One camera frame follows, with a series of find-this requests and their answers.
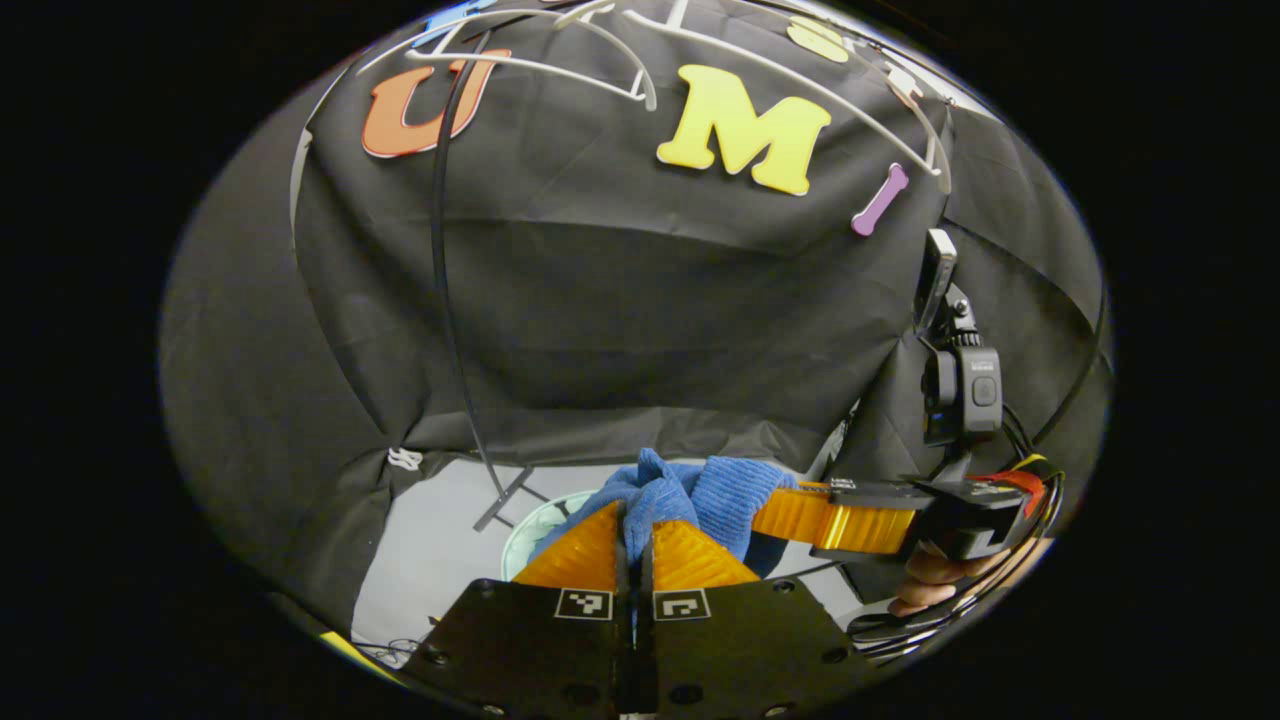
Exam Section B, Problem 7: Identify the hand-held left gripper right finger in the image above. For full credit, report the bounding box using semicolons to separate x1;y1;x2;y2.
640;520;881;720

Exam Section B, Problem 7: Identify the black clothes rack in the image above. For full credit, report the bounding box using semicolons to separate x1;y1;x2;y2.
430;28;553;533

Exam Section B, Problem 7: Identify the white hanger with taped hook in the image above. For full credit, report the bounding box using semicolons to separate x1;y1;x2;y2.
625;0;951;193

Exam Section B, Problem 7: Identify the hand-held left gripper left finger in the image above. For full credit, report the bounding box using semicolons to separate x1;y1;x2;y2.
400;500;635;720

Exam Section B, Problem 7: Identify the black backdrop cloth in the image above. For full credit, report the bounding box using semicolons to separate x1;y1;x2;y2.
160;0;1111;641

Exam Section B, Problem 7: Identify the white plastic hanger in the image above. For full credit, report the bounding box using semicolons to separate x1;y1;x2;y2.
355;8;659;111

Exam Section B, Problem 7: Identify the blue jacket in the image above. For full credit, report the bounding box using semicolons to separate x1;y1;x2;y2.
530;448;801;579

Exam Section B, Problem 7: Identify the mint green laundry hamper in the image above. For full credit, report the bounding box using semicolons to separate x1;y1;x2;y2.
500;490;601;583

